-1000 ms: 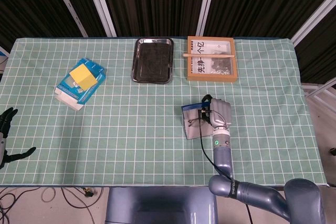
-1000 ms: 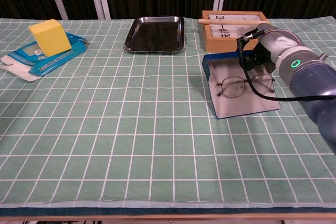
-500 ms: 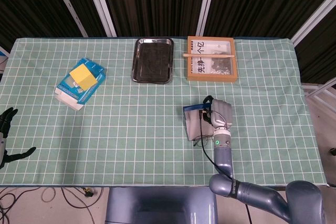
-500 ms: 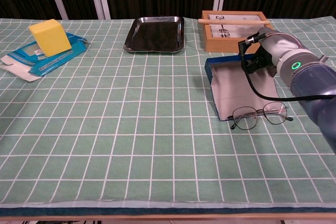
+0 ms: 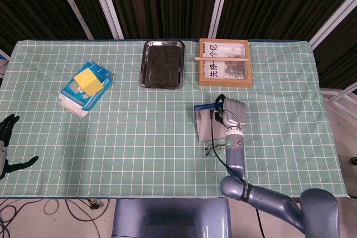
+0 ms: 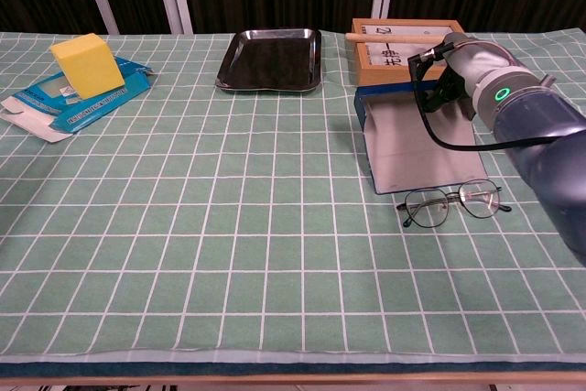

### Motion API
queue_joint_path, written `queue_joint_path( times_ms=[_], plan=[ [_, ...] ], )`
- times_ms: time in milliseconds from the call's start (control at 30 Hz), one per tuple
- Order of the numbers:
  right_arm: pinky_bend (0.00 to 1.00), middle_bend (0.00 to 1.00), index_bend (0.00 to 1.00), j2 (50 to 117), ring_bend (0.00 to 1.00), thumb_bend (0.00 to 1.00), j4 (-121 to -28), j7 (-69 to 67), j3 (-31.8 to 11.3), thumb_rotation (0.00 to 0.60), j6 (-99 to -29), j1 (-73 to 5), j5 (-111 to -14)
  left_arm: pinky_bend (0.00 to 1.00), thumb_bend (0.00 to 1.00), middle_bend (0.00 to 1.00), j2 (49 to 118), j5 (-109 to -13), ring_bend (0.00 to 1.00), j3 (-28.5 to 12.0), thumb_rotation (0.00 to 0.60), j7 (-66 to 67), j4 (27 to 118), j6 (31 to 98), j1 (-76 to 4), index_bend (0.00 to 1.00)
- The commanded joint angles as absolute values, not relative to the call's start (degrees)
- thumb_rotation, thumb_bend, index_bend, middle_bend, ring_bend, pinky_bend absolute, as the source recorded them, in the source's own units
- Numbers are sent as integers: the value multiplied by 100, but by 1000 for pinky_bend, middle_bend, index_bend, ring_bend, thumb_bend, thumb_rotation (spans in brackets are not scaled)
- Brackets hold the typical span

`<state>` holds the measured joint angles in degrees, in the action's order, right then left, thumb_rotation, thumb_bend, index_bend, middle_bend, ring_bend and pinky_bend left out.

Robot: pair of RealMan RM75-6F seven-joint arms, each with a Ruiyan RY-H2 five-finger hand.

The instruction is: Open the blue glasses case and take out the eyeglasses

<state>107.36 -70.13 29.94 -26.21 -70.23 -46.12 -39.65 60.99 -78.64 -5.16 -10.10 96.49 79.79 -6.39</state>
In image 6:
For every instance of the light wooden stick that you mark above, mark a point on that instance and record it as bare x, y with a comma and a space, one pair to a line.
393, 37

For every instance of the black wire-frame eyeglasses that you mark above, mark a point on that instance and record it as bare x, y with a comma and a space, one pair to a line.
478, 201

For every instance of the yellow sponge block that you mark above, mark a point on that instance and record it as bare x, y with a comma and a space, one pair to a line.
87, 66

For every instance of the dark blue underlay cloth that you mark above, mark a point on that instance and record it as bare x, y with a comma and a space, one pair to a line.
293, 369

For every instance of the green checkered tablecloth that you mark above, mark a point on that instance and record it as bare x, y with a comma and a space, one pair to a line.
183, 226

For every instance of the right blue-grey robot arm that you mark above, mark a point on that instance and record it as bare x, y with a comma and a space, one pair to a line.
549, 134

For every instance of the blue hinged case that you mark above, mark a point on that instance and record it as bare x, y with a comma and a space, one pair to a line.
412, 153

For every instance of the wooden shadow box frame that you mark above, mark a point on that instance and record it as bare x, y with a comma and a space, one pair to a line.
389, 75

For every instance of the dark metal tray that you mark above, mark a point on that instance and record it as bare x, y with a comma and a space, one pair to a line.
270, 61

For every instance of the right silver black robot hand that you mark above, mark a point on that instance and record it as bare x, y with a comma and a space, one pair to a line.
471, 59

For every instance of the flattened blue cardboard box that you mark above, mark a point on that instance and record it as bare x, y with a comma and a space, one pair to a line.
91, 109

